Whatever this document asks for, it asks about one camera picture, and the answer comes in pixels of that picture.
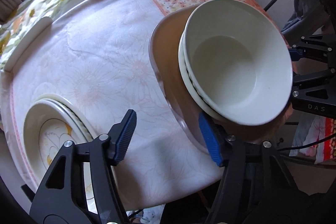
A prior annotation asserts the small white ribbed bowl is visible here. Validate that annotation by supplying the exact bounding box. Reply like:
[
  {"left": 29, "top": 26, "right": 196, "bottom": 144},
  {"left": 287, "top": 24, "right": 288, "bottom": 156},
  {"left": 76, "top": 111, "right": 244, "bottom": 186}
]
[{"left": 184, "top": 0, "right": 293, "bottom": 126}]

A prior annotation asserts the duck pattern white plate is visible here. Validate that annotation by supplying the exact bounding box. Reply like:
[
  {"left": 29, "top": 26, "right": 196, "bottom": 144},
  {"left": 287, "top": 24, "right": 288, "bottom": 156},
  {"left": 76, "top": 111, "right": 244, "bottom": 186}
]
[{"left": 23, "top": 98, "right": 98, "bottom": 214}]

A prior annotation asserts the pink wavy-edged bowl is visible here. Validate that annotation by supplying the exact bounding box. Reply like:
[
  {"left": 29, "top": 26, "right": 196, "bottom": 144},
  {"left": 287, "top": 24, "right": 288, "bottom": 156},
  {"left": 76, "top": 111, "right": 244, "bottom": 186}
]
[{"left": 149, "top": 5, "right": 209, "bottom": 154}]

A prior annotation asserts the large white deep plate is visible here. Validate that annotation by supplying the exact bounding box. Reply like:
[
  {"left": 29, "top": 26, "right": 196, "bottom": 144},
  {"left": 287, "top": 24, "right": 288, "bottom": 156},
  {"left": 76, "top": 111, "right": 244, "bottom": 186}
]
[{"left": 36, "top": 93, "right": 98, "bottom": 141}]

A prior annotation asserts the cream ceramic bowl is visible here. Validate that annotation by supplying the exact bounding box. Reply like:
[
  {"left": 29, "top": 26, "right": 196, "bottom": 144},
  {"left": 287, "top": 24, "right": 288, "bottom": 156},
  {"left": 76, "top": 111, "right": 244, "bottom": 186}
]
[{"left": 178, "top": 31, "right": 232, "bottom": 121}]

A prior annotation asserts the person right hand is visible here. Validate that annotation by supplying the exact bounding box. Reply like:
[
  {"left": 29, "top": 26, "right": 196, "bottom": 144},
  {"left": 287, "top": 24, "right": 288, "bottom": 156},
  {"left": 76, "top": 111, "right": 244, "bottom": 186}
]
[{"left": 236, "top": 103, "right": 293, "bottom": 144}]

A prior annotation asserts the grey garment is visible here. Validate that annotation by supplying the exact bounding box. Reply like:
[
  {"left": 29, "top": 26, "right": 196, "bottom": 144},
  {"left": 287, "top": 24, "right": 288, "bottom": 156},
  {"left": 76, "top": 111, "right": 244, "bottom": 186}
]
[{"left": 281, "top": 0, "right": 334, "bottom": 46}]

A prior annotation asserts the pink white table cloth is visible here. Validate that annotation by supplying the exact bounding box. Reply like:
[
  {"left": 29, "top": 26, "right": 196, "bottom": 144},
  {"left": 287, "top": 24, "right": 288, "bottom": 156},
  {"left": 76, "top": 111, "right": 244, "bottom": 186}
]
[{"left": 1, "top": 0, "right": 223, "bottom": 209}]

